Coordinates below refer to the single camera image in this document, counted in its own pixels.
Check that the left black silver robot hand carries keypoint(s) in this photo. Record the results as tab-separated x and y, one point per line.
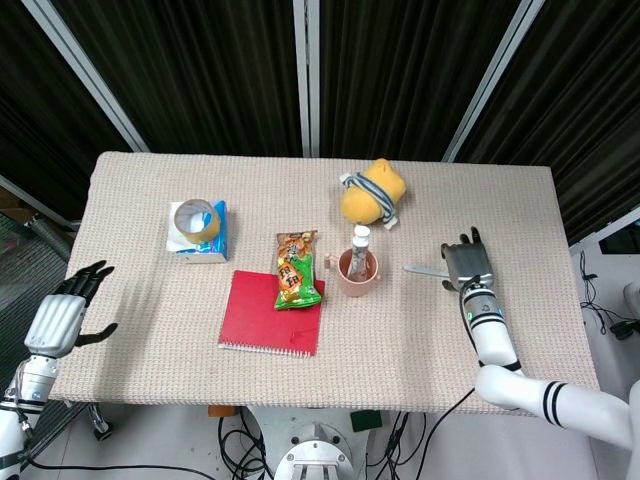
52	325

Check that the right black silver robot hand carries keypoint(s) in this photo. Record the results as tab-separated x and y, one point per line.
470	265

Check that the grey toothbrush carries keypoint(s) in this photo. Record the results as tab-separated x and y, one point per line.
425	270

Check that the floral print toothpaste tube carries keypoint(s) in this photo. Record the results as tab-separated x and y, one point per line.
359	250

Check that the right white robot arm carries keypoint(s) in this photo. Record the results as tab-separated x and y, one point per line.
487	330

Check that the white silver robot base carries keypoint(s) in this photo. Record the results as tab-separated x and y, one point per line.
317	457

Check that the pink mug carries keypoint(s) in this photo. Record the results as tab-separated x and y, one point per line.
357	289

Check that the black caster wheel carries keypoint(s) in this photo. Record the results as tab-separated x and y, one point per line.
100	425

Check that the yellow plush toy with scarf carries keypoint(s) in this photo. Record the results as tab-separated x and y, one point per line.
365	205

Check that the beige woven tablecloth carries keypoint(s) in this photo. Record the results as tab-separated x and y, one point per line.
350	370

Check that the white machine housing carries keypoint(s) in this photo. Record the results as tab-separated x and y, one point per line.
632	300

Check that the small black device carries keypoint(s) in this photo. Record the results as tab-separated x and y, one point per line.
623	331

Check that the green orange snack bag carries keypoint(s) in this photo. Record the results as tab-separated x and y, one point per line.
295	275

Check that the blue white tissue pack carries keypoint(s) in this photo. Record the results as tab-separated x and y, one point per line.
220	250

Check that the green block under table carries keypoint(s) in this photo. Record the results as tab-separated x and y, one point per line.
366	421

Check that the orange block under table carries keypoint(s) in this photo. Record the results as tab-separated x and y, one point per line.
221	410

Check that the yellow packing tape roll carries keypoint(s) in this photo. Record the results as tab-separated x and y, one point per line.
213	225

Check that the black curtain panel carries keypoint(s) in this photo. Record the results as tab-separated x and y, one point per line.
200	75
400	75
30	100
590	100

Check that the red spiral notebook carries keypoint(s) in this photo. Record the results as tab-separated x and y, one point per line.
260	320

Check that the grey partition post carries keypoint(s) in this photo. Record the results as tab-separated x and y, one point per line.
81	65
306	75
495	75

